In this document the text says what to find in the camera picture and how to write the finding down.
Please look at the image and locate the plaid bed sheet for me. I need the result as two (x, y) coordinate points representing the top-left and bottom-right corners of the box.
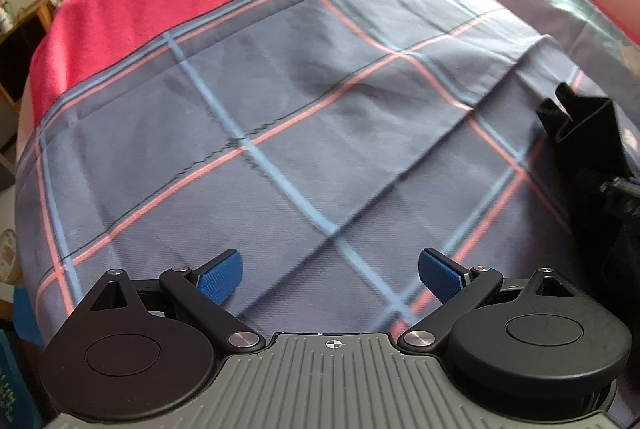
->
(12, 0), (640, 345)

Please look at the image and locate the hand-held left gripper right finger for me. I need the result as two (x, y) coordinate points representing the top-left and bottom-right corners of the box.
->
(397, 247), (580, 353)

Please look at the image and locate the wooden shelf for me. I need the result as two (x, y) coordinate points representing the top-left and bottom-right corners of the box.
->
(0, 0), (57, 112)

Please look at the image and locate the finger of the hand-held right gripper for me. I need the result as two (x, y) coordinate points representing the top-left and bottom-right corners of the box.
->
(600, 175), (640, 217)

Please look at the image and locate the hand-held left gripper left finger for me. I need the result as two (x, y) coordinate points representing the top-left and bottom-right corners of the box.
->
(77, 250), (267, 354)

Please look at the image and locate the blue box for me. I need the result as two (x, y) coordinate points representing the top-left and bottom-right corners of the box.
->
(0, 328), (47, 429)

